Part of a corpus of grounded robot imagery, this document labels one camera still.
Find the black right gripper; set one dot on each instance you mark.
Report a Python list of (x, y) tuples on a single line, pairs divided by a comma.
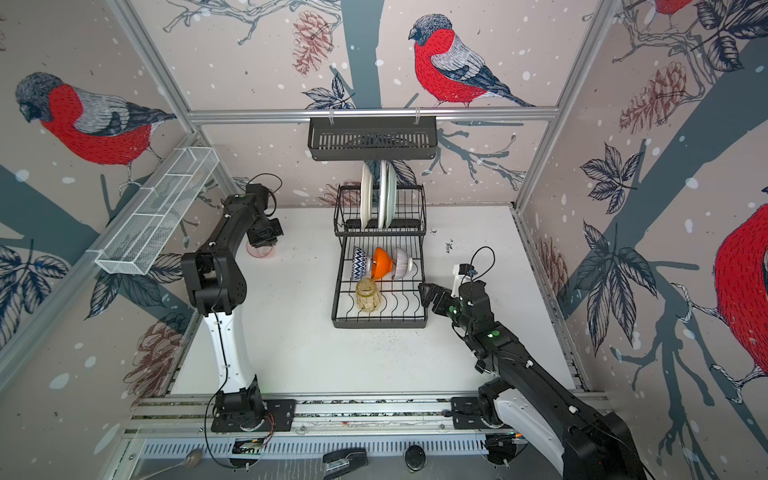
[(441, 306)]

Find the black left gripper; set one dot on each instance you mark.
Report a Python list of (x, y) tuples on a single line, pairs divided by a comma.
[(255, 241)]

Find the pink plastic cup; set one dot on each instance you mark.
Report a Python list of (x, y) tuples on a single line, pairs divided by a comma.
[(260, 252)]

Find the black wire dish rack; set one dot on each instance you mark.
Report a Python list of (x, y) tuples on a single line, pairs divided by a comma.
[(401, 306)]

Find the yellow plastic cup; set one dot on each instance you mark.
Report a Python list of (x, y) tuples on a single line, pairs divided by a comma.
[(367, 295)]

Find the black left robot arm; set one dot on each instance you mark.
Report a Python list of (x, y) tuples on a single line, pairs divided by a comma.
[(216, 287)]

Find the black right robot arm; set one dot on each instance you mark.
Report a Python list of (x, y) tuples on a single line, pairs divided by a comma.
[(578, 440)]

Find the white striped bowl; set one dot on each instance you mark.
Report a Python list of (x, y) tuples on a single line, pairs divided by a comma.
[(403, 264)]

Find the orange bowl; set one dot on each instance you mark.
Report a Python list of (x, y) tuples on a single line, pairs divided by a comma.
[(382, 264)]

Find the blue zigzag patterned bowl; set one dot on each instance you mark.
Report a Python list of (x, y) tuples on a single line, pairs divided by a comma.
[(361, 264)]

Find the mint green plate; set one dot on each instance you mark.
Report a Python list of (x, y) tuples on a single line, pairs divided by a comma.
[(387, 194)]

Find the cream white plate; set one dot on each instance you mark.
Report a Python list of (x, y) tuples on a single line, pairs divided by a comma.
[(366, 192)]

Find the horizontal aluminium crossbar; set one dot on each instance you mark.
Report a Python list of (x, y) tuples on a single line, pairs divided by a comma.
[(269, 116)]

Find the black round cap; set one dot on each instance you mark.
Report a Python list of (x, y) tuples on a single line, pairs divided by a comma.
[(415, 458)]

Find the black stapler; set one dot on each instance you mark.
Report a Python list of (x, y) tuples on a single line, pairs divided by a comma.
[(344, 461)]

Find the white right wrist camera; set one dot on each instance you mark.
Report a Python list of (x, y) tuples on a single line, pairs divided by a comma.
[(461, 272)]

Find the black hanging wall basket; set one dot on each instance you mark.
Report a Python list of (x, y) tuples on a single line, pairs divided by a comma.
[(373, 138)]

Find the white mesh wall basket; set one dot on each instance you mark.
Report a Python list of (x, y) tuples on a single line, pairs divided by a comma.
[(141, 238)]

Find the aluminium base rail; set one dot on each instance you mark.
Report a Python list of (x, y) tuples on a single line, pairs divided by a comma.
[(308, 426)]

